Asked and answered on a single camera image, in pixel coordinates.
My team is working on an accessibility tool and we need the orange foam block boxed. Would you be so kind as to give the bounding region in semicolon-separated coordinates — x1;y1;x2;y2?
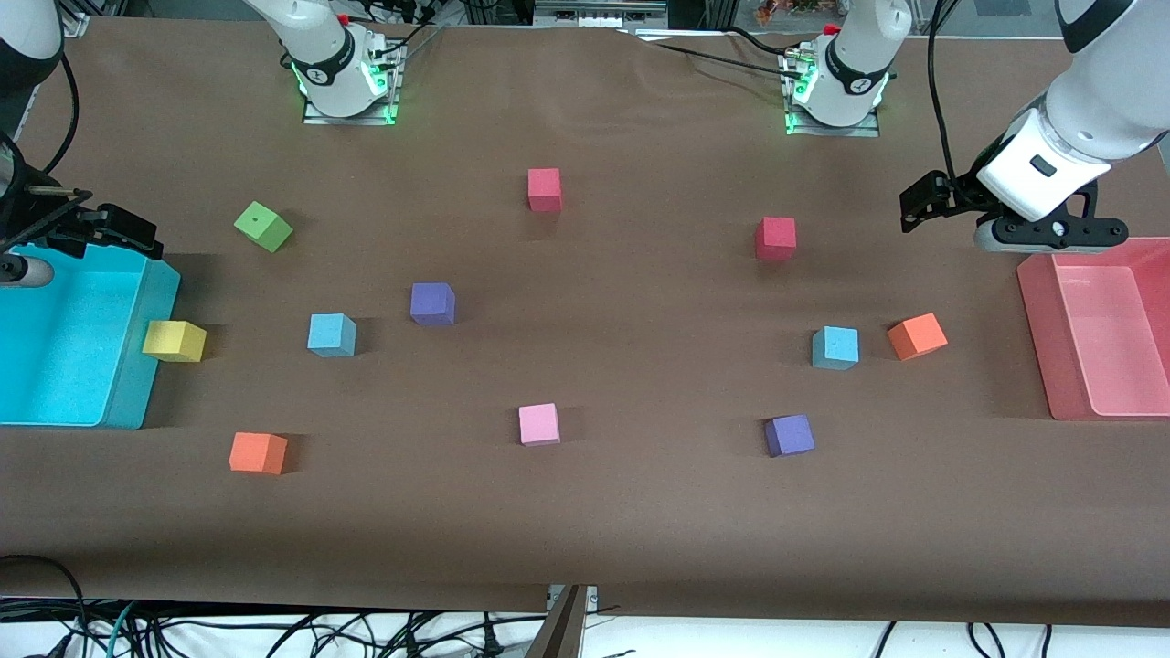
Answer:
886;312;950;363
228;430;290;477

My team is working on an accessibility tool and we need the green foam block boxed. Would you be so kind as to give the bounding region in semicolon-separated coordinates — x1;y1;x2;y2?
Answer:
233;200;295;254

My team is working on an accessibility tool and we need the brown table cover sheet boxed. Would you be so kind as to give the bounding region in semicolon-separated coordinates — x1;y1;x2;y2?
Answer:
0;16;1170;629

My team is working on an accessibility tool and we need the cyan plastic bin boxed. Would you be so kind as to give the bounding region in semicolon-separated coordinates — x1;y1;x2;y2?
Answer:
0;239;182;431

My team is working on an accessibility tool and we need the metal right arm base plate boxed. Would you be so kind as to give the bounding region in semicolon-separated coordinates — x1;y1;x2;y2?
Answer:
301;41;400;128

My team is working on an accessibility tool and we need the dark metal bar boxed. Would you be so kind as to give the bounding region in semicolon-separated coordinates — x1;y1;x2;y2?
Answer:
525;585;587;658

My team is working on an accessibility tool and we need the white metal bracket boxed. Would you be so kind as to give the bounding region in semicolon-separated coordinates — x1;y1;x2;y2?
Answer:
546;584;601;612

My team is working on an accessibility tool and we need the pink foam block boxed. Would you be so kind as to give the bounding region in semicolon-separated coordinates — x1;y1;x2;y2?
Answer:
517;402;562;448

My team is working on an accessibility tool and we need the black looped floor cable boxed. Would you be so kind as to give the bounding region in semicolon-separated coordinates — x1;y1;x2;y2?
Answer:
0;554;90;658

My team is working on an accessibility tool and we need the teal floor cable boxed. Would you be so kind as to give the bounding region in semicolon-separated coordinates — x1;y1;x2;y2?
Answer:
87;600;144;658

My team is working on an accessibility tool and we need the pink plastic bin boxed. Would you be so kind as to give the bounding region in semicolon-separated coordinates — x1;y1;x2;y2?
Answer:
1016;237;1170;422

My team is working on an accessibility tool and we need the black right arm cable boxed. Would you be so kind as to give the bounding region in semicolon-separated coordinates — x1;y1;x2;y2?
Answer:
40;53;94;197

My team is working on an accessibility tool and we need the light blue foam block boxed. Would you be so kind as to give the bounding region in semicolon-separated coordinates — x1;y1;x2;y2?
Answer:
811;324;861;373
306;312;358;359

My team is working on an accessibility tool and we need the black cable on table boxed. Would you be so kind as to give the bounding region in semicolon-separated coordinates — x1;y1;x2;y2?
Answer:
631;26;798;76

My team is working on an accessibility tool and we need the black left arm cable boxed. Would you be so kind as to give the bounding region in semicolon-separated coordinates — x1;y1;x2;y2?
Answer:
926;0;963;186

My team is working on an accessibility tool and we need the purple foam block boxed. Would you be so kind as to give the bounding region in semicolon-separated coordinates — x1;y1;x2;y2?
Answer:
409;281;457;328
763;413;817;459

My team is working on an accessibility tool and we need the grey power strip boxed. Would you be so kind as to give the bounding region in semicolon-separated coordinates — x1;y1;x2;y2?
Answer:
534;0;669;30

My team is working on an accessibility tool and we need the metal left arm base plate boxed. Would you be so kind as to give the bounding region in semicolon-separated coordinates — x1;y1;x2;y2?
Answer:
783;46;884;139

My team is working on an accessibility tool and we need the red foam block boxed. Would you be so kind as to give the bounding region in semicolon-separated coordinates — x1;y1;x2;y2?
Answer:
526;166;564;214
754;216;798;263

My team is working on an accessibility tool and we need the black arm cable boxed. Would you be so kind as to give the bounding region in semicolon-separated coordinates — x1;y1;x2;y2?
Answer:
40;53;94;197
926;0;963;186

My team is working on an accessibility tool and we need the yellow foam block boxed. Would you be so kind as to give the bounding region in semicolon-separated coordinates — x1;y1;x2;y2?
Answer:
141;319;208;365

